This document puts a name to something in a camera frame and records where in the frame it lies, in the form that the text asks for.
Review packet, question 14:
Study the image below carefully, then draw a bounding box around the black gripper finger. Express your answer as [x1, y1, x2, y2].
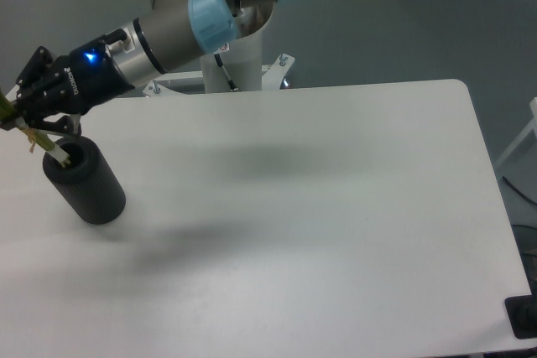
[15, 46, 56, 102]
[23, 114, 81, 137]

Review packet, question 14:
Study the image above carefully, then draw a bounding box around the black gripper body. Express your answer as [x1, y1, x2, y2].
[29, 37, 133, 117]

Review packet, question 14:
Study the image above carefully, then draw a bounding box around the red tulip bouquet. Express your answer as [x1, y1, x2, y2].
[1, 94, 71, 168]

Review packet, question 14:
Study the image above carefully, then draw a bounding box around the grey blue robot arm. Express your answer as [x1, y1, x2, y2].
[1, 0, 286, 136]

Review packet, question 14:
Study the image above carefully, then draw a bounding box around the black ribbed cylinder vase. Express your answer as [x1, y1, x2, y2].
[42, 137, 126, 225]

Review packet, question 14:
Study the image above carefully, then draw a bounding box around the black device at table edge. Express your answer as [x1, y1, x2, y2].
[504, 295, 536, 340]

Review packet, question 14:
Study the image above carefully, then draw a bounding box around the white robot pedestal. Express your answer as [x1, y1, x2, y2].
[143, 3, 295, 97]

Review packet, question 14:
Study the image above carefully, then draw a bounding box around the black cable on floor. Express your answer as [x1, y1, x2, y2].
[502, 175, 537, 205]

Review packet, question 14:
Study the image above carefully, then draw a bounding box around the white furniture frame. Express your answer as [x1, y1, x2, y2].
[493, 98, 536, 172]

